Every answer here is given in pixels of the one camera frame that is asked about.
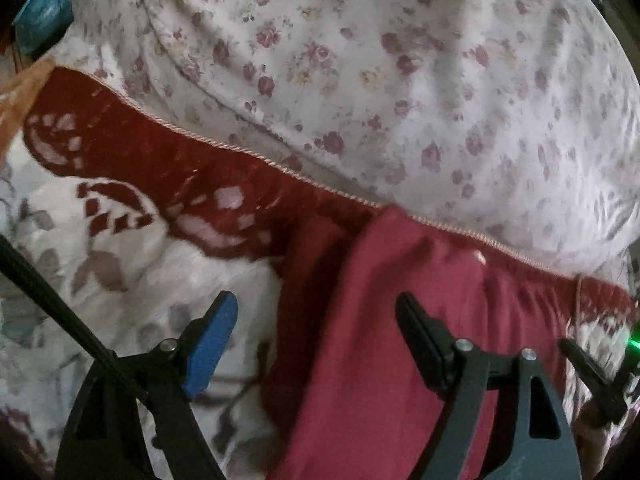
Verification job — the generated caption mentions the maroon sweatshirt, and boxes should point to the maroon sweatshirt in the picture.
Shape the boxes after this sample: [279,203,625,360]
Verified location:
[265,207,581,480]

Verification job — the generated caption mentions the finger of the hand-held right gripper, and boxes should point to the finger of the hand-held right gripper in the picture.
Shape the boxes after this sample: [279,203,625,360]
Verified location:
[557,337,627,425]
[616,350,640,402]

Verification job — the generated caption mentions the printed fleece blanket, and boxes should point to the printed fleece blanket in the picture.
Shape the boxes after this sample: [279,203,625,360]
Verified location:
[0,57,640,480]

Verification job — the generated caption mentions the blue plastic bag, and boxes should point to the blue plastic bag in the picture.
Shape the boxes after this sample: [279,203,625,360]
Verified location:
[12,0,76,53]

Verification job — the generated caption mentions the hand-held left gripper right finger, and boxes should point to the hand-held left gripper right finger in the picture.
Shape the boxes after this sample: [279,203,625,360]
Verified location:
[395,292,583,480]

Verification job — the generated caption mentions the floral bed sheet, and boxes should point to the floral bed sheet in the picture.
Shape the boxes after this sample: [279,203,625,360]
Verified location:
[50,0,640,281]

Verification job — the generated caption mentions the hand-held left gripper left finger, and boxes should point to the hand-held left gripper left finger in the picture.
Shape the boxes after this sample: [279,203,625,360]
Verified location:
[54,290,238,480]

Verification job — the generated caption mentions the black cable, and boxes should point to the black cable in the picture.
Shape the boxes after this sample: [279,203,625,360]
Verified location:
[0,235,221,480]

